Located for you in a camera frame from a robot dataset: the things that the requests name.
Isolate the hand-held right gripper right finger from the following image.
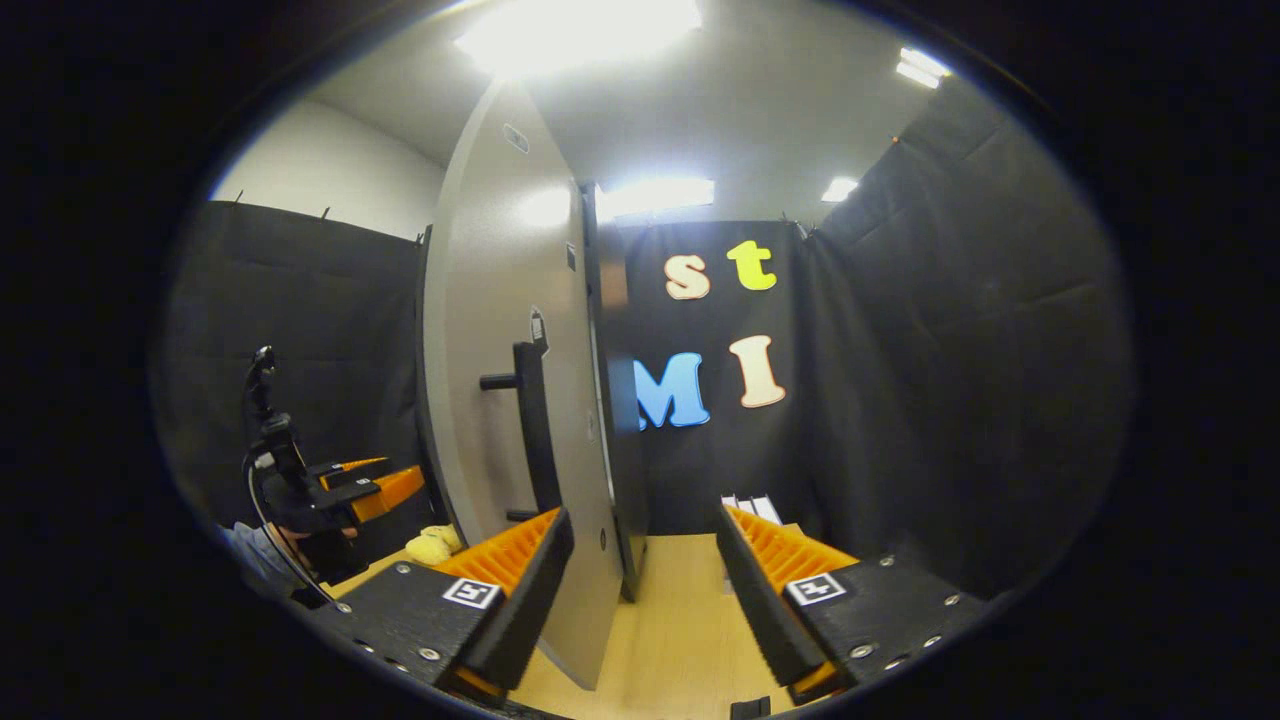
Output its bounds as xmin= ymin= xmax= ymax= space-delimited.
xmin=714 ymin=500 xmax=991 ymax=706

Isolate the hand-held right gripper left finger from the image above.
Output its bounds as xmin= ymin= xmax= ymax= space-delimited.
xmin=308 ymin=507 xmax=576 ymax=709

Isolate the black door handle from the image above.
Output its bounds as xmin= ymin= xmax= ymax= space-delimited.
xmin=480 ymin=340 xmax=563 ymax=523

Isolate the light grey cabinet door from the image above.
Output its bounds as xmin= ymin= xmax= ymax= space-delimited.
xmin=420 ymin=80 xmax=626 ymax=691

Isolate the dark grey cabinet body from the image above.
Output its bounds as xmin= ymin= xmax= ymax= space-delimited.
xmin=580 ymin=180 xmax=651 ymax=603

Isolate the cream plush toy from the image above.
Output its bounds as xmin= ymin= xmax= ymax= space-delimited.
xmin=405 ymin=525 xmax=466 ymax=567

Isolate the black backdrop cloth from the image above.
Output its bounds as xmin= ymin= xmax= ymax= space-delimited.
xmin=160 ymin=75 xmax=1136 ymax=601

